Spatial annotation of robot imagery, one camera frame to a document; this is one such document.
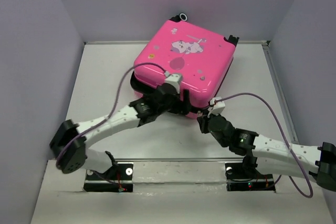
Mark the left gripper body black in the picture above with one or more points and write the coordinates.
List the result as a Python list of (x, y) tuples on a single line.
[(175, 106)]

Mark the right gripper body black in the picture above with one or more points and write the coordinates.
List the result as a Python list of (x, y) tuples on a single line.
[(204, 126)]

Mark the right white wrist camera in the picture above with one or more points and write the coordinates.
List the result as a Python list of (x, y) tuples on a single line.
[(216, 107)]

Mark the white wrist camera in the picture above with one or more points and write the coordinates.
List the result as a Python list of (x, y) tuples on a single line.
[(216, 107), (173, 79)]

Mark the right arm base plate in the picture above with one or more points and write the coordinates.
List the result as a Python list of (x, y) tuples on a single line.
[(237, 179)]

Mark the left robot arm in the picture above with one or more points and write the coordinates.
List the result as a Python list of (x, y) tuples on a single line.
[(72, 142)]

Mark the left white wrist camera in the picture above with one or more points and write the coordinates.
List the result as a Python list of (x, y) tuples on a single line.
[(173, 79)]

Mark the pink hard-shell suitcase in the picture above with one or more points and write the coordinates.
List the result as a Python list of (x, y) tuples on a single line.
[(201, 56)]

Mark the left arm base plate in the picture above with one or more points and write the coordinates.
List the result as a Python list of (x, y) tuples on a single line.
[(118, 179)]

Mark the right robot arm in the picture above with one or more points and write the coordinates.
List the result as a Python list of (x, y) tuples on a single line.
[(268, 156)]

